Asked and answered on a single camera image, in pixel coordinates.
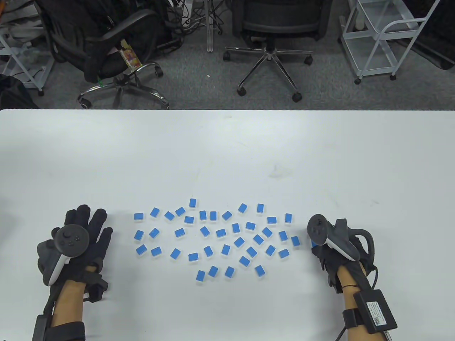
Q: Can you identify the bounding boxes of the person's left hand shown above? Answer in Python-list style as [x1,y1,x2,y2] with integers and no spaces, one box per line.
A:
[52,204,114,283]

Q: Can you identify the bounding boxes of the person's right hand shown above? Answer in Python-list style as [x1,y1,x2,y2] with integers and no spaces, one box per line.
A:
[311,235,373,277]

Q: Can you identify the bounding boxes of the blue mahjong tiles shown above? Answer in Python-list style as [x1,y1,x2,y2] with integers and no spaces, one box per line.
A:
[134,198,301,283]

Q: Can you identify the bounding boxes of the person's left forearm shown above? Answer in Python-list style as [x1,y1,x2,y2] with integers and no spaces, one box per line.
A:
[52,279,86,341]

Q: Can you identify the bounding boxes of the plain black forearm box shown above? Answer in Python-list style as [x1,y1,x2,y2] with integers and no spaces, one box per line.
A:
[33,314,53,341]

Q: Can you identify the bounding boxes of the person's right forearm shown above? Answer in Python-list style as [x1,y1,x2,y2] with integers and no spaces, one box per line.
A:
[336,263,382,341]

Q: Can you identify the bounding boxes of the black box with white label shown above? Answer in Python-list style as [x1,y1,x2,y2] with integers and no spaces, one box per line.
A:
[354,289,398,334]

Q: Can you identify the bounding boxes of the black bag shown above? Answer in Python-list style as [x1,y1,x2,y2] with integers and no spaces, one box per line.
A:
[0,74,39,110]

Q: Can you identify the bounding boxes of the white metal rack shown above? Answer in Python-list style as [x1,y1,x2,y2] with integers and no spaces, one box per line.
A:
[0,21,54,97]

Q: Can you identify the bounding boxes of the colourful snack packet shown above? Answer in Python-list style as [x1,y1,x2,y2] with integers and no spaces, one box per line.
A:
[119,39,143,70]

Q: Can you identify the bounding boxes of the white metal cart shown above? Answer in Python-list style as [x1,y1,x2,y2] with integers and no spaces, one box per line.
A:
[339,0,441,85]

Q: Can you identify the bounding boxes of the black chair with chrome base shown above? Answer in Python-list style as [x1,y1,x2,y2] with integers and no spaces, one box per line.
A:
[36,0,170,110]

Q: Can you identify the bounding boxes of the grey crumpled cloth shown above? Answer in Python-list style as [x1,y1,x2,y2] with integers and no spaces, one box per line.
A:
[0,11,45,39]

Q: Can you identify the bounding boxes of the black flat case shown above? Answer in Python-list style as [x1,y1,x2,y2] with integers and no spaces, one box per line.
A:
[402,0,455,70]

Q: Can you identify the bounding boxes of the black mesh office chair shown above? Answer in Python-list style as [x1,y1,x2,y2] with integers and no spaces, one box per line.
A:
[223,0,334,103]

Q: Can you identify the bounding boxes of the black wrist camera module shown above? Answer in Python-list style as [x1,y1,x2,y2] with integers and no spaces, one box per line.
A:
[84,265,109,302]
[325,269,344,294]

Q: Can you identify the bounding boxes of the black forearm strap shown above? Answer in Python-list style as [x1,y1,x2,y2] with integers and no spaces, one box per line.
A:
[342,308,365,328]
[46,321,86,341]

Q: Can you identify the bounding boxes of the tangle of black cables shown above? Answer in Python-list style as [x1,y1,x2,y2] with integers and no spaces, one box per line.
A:
[165,0,228,36]

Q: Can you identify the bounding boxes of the white desk leg post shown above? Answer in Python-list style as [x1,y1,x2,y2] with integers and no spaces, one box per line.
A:
[206,0,216,53]

